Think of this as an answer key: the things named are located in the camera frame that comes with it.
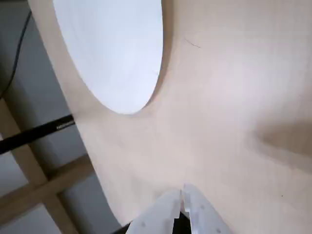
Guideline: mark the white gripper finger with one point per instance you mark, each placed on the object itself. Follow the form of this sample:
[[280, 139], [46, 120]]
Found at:
[[202, 214], [158, 217]]

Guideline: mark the black tripod leg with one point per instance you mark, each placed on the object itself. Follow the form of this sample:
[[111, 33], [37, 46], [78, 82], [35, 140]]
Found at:
[[36, 131]]

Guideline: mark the white round plate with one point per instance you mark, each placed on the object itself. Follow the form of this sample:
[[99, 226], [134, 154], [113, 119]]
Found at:
[[112, 53]]

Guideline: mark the wooden table frame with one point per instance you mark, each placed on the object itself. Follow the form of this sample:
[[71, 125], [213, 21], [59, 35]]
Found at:
[[36, 187]]

